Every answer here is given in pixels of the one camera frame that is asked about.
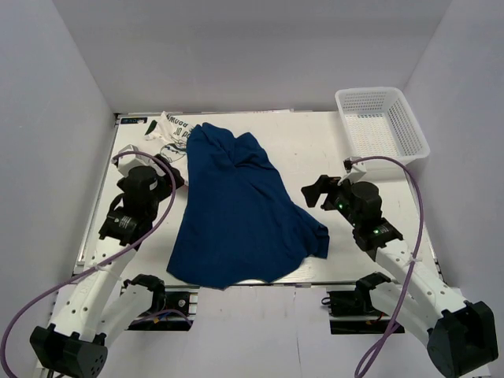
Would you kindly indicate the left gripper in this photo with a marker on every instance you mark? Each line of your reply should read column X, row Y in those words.
column 166, row 173

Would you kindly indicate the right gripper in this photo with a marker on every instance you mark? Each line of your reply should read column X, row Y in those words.
column 328, row 193

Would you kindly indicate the white printed t-shirt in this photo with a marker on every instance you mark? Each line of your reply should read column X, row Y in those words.
column 168, row 137

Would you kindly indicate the blue t-shirt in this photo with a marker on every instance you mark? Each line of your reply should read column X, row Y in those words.
column 239, row 222

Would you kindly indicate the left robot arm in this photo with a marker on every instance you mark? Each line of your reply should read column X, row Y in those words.
column 77, row 340

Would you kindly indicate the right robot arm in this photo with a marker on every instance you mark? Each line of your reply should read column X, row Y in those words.
column 459, row 335

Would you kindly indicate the white plastic basket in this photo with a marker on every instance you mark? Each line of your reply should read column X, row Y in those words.
column 379, row 121

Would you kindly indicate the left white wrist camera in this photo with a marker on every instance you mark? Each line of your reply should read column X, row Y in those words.
column 128, row 158

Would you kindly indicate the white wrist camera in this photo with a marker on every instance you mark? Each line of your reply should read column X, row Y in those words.
column 355, row 170
column 128, row 158

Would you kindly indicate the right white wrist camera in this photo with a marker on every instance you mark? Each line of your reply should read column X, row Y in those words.
column 355, row 170

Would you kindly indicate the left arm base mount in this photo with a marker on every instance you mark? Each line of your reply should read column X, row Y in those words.
column 146, row 304

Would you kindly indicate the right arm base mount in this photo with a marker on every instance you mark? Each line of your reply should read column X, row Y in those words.
column 351, row 311

